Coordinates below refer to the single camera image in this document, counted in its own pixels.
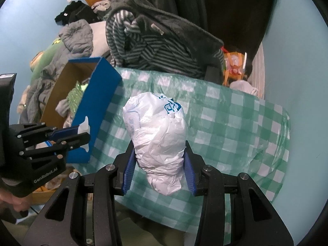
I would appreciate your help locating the green cloth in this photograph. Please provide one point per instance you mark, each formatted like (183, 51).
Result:
(48, 53)

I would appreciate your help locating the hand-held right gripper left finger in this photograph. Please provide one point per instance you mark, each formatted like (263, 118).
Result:
(128, 174)

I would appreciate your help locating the orange plastic bag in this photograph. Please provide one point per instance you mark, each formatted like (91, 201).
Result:
(233, 61)

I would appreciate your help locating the black garment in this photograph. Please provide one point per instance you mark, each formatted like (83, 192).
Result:
(76, 11)

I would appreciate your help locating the green checked tablecloth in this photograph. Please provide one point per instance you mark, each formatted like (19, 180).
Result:
(230, 123)

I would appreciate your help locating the white plastic bag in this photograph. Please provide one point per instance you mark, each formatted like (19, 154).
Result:
(156, 138)

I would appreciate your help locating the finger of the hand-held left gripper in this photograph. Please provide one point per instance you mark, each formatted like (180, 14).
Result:
(74, 142)
(64, 133)

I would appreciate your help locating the black office chair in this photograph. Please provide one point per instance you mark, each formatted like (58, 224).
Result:
(188, 2)

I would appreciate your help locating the grey sock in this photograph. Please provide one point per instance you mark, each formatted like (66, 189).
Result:
(62, 106)

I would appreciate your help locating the green bubble wrap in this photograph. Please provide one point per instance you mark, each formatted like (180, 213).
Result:
(76, 97)

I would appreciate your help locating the blue cardboard box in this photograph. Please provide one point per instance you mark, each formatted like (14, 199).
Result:
(97, 100)

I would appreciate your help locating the striped white fabric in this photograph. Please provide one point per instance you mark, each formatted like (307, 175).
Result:
(257, 69)

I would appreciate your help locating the person's left hand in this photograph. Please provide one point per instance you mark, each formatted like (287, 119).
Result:
(12, 202)

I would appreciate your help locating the pile of grey clothes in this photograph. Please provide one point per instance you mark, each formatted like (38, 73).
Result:
(38, 94)

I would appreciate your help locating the white cloth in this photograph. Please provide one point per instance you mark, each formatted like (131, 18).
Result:
(242, 85)

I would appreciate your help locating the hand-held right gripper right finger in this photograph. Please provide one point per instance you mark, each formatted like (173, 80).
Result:
(191, 176)

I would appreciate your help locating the grey-white plastic wrapper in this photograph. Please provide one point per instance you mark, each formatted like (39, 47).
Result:
(84, 128)

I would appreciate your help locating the dark curtain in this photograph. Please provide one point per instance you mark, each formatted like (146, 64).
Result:
(235, 18)

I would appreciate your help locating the grey striped hoodie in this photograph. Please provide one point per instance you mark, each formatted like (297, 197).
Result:
(158, 46)

